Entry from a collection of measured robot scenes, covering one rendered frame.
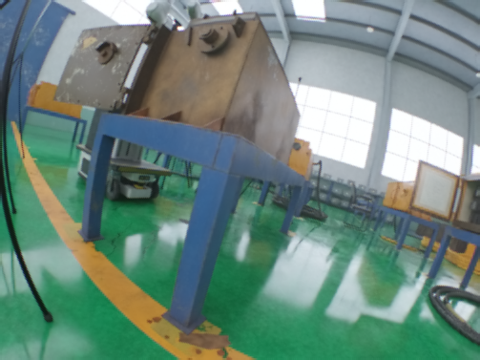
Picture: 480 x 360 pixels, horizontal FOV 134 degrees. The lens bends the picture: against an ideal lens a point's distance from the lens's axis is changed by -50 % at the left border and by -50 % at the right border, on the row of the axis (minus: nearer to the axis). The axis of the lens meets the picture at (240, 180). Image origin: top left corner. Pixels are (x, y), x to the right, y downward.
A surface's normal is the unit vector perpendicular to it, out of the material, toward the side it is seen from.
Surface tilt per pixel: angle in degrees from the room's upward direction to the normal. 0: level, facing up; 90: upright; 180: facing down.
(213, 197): 90
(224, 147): 90
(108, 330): 0
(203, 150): 90
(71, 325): 0
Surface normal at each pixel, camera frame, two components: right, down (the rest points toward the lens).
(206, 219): -0.40, -0.05
